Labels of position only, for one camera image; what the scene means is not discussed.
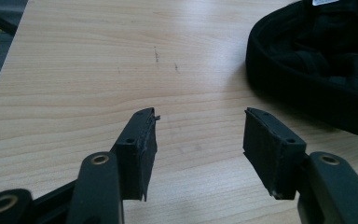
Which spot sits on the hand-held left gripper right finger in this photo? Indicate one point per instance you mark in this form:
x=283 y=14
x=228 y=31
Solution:
x=270 y=155

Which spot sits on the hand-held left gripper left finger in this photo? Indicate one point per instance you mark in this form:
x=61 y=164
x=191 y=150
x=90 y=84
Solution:
x=136 y=155

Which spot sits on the black cap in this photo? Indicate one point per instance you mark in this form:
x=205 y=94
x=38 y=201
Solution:
x=317 y=62

